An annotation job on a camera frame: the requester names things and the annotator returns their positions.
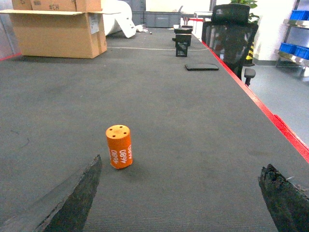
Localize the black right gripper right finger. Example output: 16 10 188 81
258 164 309 232

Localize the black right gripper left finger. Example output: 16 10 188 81
0 155 102 232

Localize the orange cylindrical cap 4680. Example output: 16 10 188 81
106 125 133 169

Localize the steel shelf rack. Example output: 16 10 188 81
275 10 309 76

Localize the black conveyor belt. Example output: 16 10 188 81
0 29 309 232

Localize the black flat phone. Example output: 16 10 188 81
184 64 219 71

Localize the large cardboard box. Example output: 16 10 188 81
0 9 118 58

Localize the black office chair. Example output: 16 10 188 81
201 3 258 79

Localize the black box stand near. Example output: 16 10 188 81
172 34 192 57

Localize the black box stand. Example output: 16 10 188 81
174 25 193 34
172 34 192 57

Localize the white foam roll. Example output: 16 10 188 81
101 0 136 38

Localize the black box stand far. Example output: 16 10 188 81
174 25 193 34

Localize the grey plastic crate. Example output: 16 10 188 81
132 11 182 28

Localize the red conveyor frame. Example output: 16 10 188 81
201 41 309 163

